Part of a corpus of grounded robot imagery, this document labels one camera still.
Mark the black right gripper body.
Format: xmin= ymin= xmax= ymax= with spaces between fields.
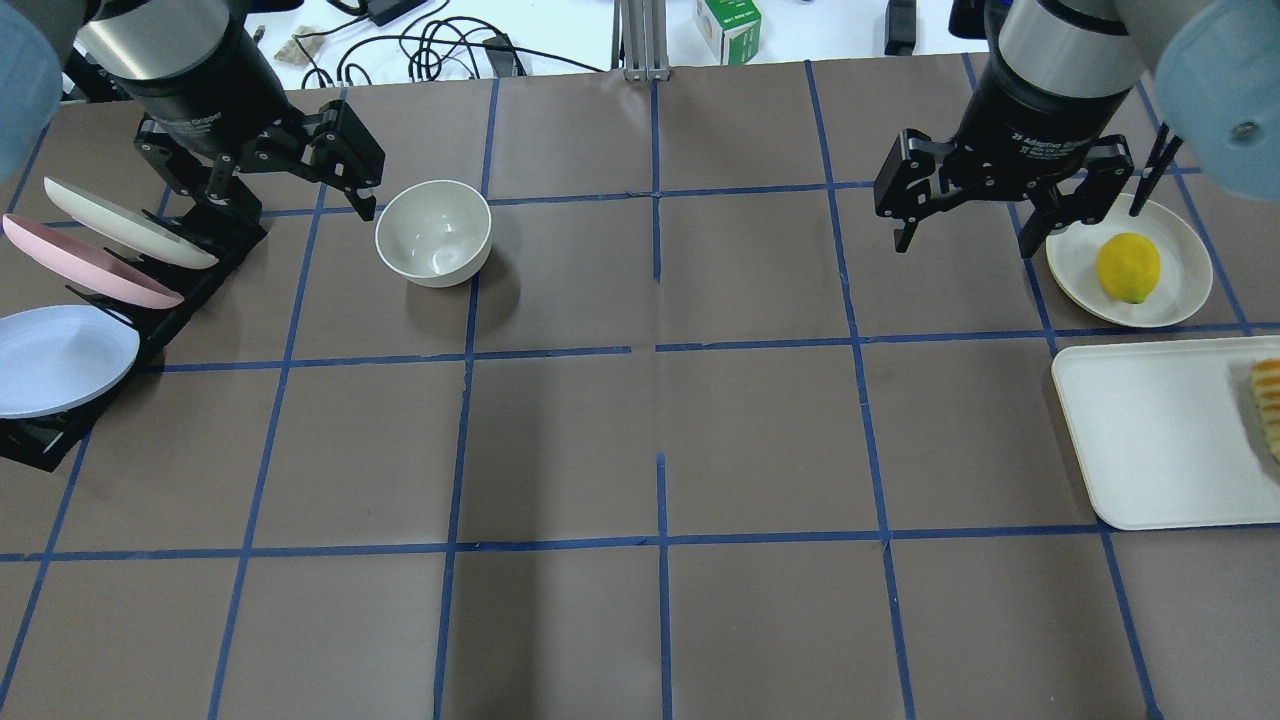
xmin=942 ymin=90 xmax=1126 ymax=206

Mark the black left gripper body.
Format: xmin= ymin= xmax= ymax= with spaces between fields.
xmin=134 ymin=76 xmax=346 ymax=206

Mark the yellow lemon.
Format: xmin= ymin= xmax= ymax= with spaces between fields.
xmin=1094 ymin=232 xmax=1162 ymax=305

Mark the white ceramic bowl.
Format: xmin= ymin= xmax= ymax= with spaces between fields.
xmin=375 ymin=179 xmax=494 ymax=288

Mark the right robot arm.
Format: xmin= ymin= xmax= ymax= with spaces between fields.
xmin=874 ymin=1 xmax=1279 ymax=258

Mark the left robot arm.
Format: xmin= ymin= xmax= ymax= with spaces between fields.
xmin=3 ymin=1 xmax=387 ymax=245

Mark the cream plate in rack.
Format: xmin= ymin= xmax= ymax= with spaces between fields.
xmin=44 ymin=176 xmax=218 ymax=270

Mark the cream round plate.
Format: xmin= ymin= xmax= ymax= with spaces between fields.
xmin=1044 ymin=193 xmax=1213 ymax=328

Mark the black power adapter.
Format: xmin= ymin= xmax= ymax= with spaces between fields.
xmin=361 ymin=0 xmax=429 ymax=27

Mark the pink plate in rack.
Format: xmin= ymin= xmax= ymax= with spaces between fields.
xmin=3 ymin=214 xmax=184 ymax=310

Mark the light blue plate in rack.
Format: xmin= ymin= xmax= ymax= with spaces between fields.
xmin=1 ymin=305 xmax=141 ymax=419

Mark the green white small box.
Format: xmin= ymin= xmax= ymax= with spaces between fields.
xmin=694 ymin=1 xmax=763 ymax=65

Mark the sliced yellow bread toy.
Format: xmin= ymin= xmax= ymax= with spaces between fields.
xmin=1249 ymin=357 xmax=1279 ymax=462

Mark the white rectangular tray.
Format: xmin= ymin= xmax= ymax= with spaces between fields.
xmin=1051 ymin=336 xmax=1279 ymax=530

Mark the black plate rack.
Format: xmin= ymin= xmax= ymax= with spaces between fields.
xmin=1 ymin=241 xmax=261 ymax=471

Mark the aluminium frame post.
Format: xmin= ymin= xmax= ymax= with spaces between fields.
xmin=611 ymin=1 xmax=671 ymax=82

